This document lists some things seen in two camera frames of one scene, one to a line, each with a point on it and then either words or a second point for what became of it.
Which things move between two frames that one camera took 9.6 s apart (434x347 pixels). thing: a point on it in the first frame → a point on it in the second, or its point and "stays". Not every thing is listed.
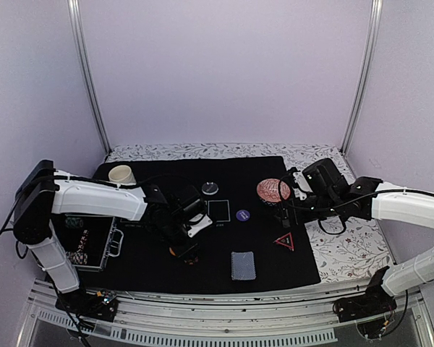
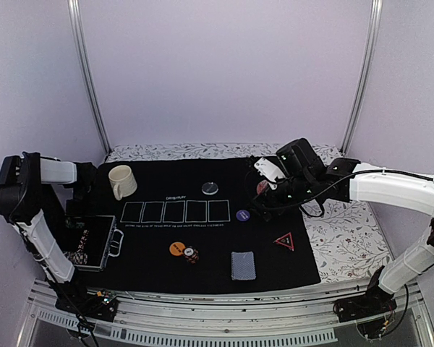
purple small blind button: [243, 215] stays
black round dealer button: [210, 189] stays
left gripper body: [171, 233] → [81, 202]
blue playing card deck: [243, 266] stays
